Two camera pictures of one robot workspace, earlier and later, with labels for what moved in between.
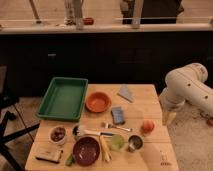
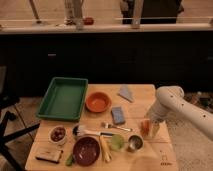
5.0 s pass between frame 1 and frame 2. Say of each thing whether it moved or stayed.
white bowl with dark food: stayed
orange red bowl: stayed
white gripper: moved
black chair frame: stayed
